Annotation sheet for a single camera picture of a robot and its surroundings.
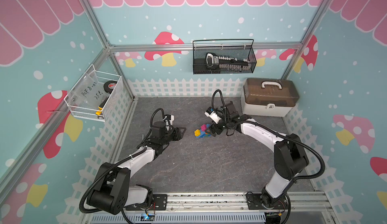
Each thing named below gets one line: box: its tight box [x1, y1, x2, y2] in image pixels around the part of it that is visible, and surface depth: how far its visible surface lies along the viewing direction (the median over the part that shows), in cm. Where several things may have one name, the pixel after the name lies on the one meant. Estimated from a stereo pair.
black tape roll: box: [103, 80, 118, 94], surface depth 81 cm
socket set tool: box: [205, 52, 251, 72], surface depth 91 cm
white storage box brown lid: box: [240, 77, 300, 117], surface depth 102 cm
